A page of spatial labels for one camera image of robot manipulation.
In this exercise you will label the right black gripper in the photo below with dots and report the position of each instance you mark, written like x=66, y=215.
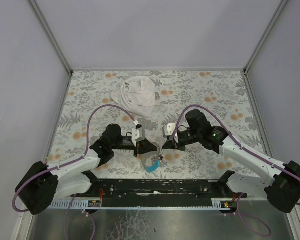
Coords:
x=174, y=142

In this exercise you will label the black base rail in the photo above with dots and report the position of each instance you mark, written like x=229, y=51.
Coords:
x=153, y=193

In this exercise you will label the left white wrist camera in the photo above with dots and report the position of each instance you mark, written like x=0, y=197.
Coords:
x=138, y=133

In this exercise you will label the floral table mat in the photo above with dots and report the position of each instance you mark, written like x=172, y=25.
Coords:
x=89, y=108

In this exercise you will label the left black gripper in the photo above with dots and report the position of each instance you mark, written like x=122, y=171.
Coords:
x=135, y=149

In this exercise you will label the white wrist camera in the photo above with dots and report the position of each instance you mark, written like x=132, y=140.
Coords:
x=168, y=129
x=138, y=133

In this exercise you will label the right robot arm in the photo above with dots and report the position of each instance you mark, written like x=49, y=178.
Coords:
x=276, y=181

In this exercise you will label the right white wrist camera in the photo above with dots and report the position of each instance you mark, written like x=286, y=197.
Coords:
x=168, y=129

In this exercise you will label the blue key tag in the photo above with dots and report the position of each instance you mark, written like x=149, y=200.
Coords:
x=153, y=167

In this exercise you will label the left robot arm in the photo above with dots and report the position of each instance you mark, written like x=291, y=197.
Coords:
x=44, y=184

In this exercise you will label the crumpled white cloth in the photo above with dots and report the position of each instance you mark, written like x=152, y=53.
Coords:
x=136, y=95

